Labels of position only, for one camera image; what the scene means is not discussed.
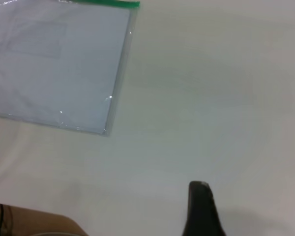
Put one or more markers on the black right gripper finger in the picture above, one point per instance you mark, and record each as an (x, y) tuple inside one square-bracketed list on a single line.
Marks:
[(201, 214)]

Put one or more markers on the clear plastic zip bag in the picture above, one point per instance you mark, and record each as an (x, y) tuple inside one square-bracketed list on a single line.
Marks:
[(64, 73)]

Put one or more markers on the white paper stack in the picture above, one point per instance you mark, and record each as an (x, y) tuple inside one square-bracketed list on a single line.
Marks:
[(51, 81)]

